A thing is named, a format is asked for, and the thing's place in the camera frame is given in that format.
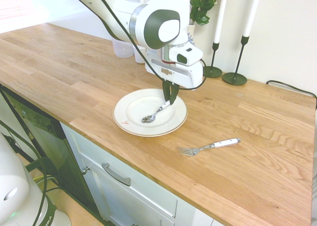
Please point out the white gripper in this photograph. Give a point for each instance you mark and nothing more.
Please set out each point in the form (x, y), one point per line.
(184, 73)

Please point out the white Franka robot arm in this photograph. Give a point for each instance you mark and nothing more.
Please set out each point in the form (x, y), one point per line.
(148, 15)

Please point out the white gold-rimmed plate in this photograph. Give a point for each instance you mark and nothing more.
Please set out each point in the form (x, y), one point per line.
(133, 107)

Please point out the small clear plastic container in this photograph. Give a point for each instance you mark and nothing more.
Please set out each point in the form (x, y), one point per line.
(139, 56)

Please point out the short black candle holder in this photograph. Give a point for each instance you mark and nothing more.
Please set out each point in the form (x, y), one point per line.
(212, 67)

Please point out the white blue-patterned vase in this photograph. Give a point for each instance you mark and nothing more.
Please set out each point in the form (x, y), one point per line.
(191, 35)

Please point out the large clear plastic container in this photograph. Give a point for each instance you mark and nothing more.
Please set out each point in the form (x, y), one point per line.
(121, 48)

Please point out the tall black candle holder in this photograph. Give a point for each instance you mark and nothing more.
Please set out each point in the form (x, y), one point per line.
(236, 72)

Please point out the white taper candle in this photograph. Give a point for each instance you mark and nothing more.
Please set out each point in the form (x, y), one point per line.
(252, 10)
(221, 15)

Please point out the red rose with leaves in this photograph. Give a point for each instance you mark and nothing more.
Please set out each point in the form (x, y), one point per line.
(201, 5)

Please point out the white kitchen cabinet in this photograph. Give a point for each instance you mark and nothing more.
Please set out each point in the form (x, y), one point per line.
(128, 193)

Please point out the silver cabinet knob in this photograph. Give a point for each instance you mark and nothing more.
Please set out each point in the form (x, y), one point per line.
(86, 170)

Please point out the black dishwasher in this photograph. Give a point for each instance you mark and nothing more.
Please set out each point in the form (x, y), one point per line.
(44, 136)

